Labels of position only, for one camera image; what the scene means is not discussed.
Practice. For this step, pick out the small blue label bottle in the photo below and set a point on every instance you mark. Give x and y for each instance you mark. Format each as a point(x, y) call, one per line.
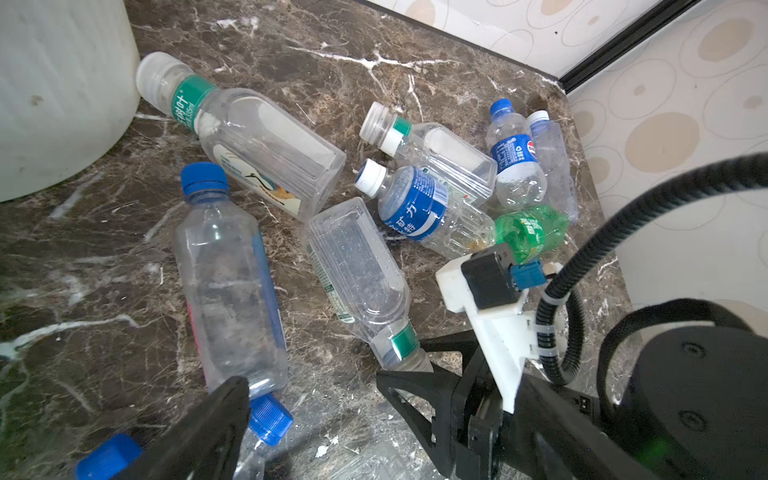
point(109, 459)

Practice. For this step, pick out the white plastic waste bin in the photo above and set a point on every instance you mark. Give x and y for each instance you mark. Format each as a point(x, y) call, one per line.
point(68, 92)

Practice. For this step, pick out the clear bottle green band cap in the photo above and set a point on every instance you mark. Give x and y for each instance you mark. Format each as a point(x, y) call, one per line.
point(367, 290)

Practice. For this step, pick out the black frame post right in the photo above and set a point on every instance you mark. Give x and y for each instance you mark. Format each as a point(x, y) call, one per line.
point(638, 31)

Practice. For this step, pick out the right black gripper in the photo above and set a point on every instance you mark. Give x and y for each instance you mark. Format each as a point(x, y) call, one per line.
point(682, 394)

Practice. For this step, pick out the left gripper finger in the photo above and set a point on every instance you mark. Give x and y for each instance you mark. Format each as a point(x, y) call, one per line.
point(204, 444)

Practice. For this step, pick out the blue label bottle white cap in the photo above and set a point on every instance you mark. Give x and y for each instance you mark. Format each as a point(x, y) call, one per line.
point(424, 210)

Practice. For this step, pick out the flat clear bottle white cap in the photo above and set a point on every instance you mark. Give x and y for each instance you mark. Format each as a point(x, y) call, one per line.
point(434, 149)

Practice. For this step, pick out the clear bottle pale label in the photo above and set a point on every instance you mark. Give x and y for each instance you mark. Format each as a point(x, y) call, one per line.
point(552, 155)

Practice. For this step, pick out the green bottle yellow cap right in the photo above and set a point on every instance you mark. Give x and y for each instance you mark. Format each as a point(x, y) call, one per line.
point(531, 232)

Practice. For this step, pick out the Fiji bottle blue cap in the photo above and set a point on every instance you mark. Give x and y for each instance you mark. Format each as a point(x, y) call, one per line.
point(227, 284)

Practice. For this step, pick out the small Pepsi water bottle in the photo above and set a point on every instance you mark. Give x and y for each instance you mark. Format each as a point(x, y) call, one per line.
point(520, 181)

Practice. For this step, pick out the soda water bottle blue cap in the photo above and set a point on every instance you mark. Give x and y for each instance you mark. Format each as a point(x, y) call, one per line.
point(268, 423)

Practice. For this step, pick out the square clear bottle green band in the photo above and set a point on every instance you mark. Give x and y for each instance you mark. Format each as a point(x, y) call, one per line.
point(253, 139)

